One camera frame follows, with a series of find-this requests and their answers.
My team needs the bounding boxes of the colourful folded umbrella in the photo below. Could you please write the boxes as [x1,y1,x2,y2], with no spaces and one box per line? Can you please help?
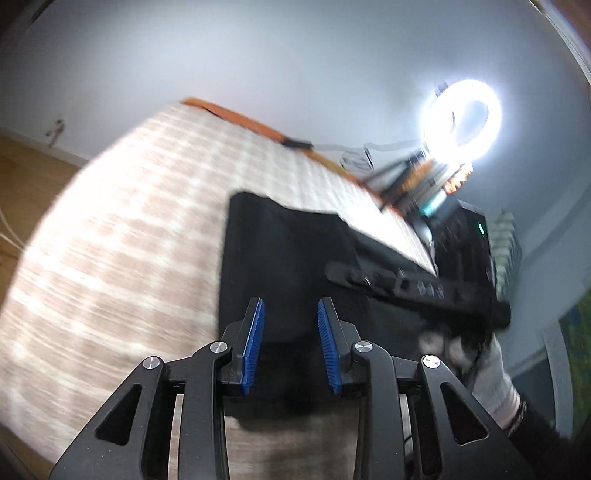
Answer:
[418,166,474,217]

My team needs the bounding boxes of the orange patterned cloth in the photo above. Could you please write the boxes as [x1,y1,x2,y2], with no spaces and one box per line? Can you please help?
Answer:
[397,161,439,195]

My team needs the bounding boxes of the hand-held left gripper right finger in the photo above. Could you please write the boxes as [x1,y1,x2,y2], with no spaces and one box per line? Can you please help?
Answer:
[316,298,536,480]

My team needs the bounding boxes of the person's right hand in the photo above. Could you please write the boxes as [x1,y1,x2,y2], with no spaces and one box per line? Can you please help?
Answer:
[418,323,527,437]

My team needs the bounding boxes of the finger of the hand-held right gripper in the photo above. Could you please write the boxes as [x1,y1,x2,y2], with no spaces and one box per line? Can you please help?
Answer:
[324,261,402,301]

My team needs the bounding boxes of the black pants with red trim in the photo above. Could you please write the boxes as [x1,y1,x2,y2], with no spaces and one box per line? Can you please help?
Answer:
[217,191,467,416]

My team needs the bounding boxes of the person's right forearm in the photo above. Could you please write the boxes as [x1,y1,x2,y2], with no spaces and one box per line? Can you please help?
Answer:
[505,397,573,480]

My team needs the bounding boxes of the framed green picture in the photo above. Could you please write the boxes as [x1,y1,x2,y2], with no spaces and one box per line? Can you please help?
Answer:
[540,286,591,444]

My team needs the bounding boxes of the white cable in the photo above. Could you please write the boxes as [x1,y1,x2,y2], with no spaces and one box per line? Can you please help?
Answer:
[0,205,24,252]

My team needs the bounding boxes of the beige checkered blanket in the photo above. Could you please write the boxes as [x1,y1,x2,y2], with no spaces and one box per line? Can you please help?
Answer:
[0,99,439,480]

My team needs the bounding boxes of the round ring light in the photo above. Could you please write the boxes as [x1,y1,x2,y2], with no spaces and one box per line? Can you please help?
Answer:
[422,79,502,162]

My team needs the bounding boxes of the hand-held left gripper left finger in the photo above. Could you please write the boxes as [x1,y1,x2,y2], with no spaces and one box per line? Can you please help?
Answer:
[48,298,266,480]

